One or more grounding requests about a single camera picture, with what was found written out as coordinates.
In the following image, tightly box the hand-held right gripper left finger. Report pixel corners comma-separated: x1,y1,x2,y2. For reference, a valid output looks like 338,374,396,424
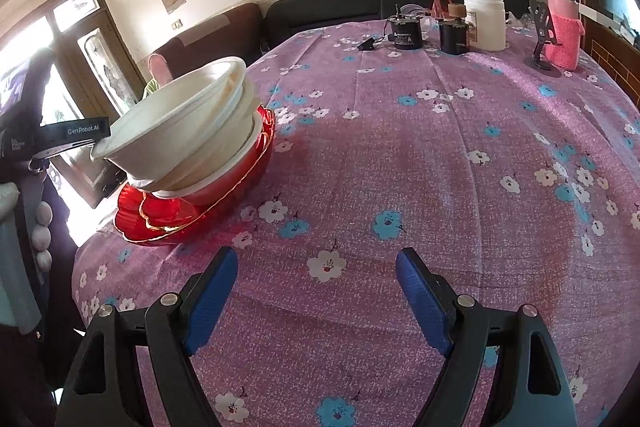
54,246,240,427

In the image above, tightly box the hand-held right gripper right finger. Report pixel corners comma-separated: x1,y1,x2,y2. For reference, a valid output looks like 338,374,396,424
395,247,581,427

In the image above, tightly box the red glass plate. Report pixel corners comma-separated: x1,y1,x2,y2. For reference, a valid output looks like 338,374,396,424
114,104,277,249
117,184,211,235

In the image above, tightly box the large white bowl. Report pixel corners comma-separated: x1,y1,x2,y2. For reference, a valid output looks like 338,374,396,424
90,57,247,188

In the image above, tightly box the cream bowl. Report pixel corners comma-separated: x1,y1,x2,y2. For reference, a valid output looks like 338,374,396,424
150,74,259,194

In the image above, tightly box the person's left forearm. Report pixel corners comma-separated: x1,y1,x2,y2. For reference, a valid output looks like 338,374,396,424
0,182,43,336

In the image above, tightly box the person's left hand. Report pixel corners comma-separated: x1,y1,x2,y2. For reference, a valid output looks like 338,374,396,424
30,201,54,274

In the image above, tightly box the wooden glass door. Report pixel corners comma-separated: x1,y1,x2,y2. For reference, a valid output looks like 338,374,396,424
47,0,148,210

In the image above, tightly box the purple floral tablecloth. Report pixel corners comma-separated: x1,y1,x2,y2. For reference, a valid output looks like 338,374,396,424
70,19,640,427

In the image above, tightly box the pink cushion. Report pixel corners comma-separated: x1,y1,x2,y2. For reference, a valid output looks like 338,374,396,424
150,54,174,88

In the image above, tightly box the brown armchair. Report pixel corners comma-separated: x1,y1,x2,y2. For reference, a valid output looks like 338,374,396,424
150,2,266,82

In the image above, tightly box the black cylindrical motor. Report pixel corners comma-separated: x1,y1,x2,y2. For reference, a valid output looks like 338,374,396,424
387,7,426,52

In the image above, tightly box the black jar with wooden lid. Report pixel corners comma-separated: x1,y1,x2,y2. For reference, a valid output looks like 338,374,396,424
435,3,471,56

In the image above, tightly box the black phone stand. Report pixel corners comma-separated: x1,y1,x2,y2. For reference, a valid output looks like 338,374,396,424
524,0,564,78

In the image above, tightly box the white plastic jar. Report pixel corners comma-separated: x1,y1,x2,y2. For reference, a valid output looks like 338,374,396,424
462,0,507,52

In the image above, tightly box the pink sleeved thermos flask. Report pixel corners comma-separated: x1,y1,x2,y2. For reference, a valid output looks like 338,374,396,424
545,0,586,72

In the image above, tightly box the black sofa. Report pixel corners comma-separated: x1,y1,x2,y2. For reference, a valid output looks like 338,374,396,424
262,0,531,58

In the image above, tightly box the wooden cabinet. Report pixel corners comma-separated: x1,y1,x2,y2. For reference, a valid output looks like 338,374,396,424
542,0,640,108

